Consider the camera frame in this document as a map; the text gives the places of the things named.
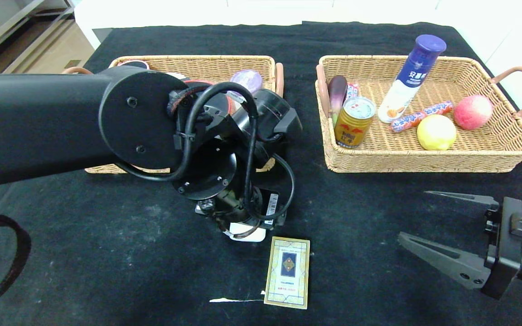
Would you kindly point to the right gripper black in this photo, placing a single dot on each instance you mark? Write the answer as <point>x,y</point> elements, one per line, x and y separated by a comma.
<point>498,246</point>

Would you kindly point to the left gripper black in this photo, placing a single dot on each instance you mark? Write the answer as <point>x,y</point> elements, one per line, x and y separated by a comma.
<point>272,204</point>

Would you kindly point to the white soap bar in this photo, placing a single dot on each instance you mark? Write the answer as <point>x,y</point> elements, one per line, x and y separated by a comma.
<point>248,237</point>

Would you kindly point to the playing card box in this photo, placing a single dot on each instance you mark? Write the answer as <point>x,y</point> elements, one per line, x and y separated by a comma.
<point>288,271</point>

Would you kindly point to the yellow lemon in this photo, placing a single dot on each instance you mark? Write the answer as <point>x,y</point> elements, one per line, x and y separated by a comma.
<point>436,132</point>

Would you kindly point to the gold drink can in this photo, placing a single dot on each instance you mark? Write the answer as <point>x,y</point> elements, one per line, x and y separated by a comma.
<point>354,122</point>

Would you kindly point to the blue cap white bottle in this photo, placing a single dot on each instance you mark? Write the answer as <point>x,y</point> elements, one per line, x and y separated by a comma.
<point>413,72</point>

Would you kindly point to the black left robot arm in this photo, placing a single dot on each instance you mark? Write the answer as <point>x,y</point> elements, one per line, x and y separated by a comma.
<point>39,122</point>

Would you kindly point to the black table cloth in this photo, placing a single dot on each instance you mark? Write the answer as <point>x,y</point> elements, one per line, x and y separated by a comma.
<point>356,217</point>

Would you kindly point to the white paper scrap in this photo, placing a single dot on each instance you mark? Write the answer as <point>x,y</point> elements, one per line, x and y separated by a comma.
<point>229,299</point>

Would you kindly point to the red apple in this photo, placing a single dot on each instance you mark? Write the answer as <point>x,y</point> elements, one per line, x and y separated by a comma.
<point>473,112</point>

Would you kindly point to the orange sausage stick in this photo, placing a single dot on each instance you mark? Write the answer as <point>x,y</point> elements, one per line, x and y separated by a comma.
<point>417,118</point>

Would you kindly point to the purple lid canister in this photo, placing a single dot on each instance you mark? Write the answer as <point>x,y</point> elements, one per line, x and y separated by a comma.
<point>247,79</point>

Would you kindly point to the purple eggplant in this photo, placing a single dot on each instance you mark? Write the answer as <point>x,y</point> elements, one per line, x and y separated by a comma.
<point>337,93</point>

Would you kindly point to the red candy pack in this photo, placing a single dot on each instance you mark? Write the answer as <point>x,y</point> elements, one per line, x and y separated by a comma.
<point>352,90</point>

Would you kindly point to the white round bowl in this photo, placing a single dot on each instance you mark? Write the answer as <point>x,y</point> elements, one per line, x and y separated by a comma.
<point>176,74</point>

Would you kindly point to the pink mug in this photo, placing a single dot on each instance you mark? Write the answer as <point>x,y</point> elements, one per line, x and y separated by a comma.
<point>139,62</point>

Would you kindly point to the white table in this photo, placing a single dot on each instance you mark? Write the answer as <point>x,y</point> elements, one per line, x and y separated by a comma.
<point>175,13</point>

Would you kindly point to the grey metal shelf unit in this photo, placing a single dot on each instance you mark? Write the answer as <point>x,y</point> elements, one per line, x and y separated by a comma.
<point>25,27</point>

